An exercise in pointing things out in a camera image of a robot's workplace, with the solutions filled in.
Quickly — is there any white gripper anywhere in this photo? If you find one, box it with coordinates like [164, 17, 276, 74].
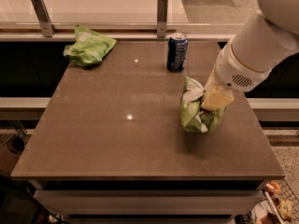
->
[201, 41, 270, 111]

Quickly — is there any green jalapeno chip bag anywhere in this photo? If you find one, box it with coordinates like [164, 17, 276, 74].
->
[180, 77, 225, 133]

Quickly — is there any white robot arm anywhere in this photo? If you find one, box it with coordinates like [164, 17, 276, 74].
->
[201, 0, 299, 111]

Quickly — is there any green rice chip bag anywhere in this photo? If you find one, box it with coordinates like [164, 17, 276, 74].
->
[63, 25, 117, 67]

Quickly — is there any blue soda can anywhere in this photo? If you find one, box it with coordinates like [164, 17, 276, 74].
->
[167, 33, 188, 72]

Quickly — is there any middle metal railing bracket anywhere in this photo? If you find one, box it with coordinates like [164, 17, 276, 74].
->
[157, 0, 168, 38]

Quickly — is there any metal railing bracket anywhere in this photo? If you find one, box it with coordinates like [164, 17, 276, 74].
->
[157, 0, 168, 38]
[31, 0, 55, 37]

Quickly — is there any wire basket with snacks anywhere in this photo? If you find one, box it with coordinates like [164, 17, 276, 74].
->
[249, 180, 299, 224]

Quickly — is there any left metal railing bracket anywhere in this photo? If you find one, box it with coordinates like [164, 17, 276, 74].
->
[31, 0, 55, 37]

